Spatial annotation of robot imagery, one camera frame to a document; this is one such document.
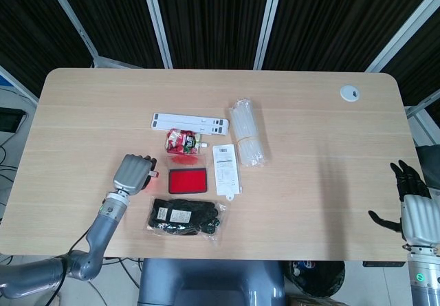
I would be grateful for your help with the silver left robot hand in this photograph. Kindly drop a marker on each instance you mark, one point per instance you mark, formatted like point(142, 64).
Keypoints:
point(132, 173)

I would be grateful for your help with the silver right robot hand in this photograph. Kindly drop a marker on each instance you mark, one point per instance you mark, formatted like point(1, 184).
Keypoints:
point(419, 213)

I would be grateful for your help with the white and red stamp block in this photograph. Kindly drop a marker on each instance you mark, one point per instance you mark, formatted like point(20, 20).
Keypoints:
point(154, 174)

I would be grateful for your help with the black gloves in plastic bag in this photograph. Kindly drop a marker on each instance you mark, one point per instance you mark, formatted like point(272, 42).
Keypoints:
point(185, 218)

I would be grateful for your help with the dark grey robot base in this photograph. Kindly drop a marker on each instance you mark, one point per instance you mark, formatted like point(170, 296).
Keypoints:
point(209, 282)

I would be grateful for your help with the white screen protector package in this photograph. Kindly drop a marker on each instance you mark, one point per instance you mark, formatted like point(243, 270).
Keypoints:
point(225, 172)

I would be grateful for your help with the clear glue sticks bundle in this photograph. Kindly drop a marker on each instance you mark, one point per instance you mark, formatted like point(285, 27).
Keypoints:
point(247, 134)

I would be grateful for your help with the black trash bin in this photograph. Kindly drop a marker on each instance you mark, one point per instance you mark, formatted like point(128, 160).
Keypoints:
point(318, 280)

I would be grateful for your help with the red snack pouch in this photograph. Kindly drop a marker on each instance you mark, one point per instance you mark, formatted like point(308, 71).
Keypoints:
point(182, 142)

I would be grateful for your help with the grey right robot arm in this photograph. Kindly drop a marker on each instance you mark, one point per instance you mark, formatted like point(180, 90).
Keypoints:
point(424, 278)

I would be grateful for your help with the white partition post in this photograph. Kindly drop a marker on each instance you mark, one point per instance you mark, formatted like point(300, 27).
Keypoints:
point(74, 24)
point(269, 24)
point(158, 24)
point(402, 34)

